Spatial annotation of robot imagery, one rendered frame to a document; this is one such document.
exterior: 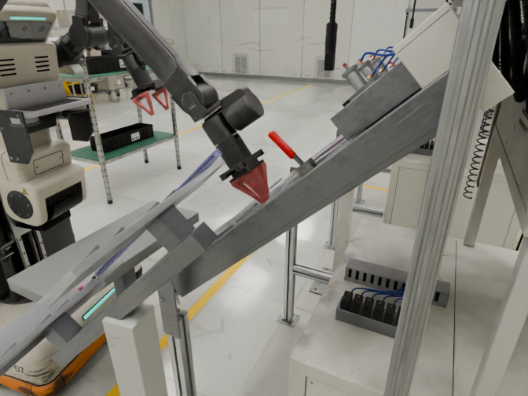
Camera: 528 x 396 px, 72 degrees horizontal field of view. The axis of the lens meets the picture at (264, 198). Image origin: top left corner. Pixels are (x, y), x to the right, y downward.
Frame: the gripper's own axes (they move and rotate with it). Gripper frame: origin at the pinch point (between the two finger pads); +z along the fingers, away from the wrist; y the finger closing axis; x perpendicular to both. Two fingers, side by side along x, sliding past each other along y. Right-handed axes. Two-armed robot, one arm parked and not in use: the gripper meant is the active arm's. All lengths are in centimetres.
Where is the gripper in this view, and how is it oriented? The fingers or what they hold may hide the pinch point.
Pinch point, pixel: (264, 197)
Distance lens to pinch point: 77.9
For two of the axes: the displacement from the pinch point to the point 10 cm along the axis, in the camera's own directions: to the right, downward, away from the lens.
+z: 5.4, 8.3, 1.2
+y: 4.2, -3.9, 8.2
